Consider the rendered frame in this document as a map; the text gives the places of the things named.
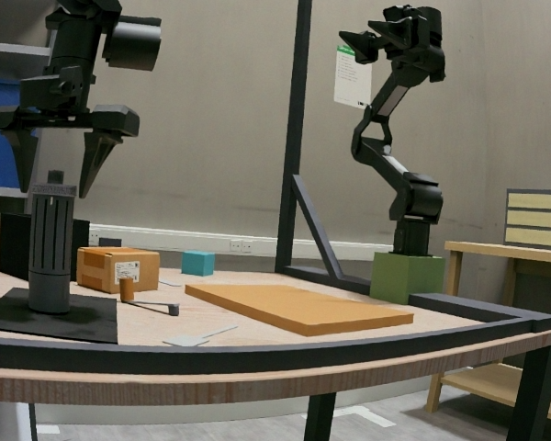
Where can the dark grey metal post with diagonal brace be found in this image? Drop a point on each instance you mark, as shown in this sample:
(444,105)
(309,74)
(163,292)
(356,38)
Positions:
(293,188)

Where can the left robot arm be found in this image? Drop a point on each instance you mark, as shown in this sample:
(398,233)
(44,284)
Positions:
(418,195)

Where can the black rectangular mat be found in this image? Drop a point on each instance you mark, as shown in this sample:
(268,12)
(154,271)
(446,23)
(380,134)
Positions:
(90,319)

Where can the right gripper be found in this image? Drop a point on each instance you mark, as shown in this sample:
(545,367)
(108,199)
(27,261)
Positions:
(118,120)

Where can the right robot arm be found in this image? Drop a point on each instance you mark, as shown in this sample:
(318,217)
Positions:
(131,43)

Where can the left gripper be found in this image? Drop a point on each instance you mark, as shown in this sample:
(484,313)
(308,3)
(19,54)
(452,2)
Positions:
(411,35)

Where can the wooden cutting board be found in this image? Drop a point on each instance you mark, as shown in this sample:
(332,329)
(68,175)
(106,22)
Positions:
(299,311)

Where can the teal box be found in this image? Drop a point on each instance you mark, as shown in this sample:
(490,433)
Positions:
(198,264)

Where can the brown cardboard box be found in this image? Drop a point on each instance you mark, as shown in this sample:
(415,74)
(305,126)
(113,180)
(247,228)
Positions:
(100,268)

